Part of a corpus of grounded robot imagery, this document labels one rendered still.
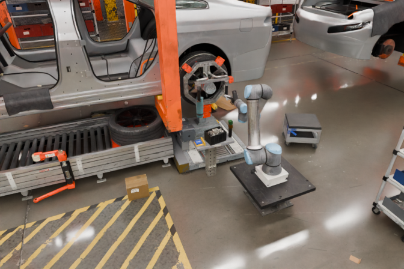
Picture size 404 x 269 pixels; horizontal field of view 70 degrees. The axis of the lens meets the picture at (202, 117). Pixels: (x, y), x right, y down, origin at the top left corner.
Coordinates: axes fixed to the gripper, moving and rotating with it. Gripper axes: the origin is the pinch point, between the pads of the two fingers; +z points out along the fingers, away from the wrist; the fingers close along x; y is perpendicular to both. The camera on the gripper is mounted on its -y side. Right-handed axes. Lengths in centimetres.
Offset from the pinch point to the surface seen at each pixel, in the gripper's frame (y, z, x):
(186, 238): 83, -104, -88
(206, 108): 30.6, 28.9, -17.7
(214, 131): 26, -31, -31
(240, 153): 75, -17, 9
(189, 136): 51, 8, -48
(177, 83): -26, -8, -63
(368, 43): -18, 51, 253
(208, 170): 73, -34, -39
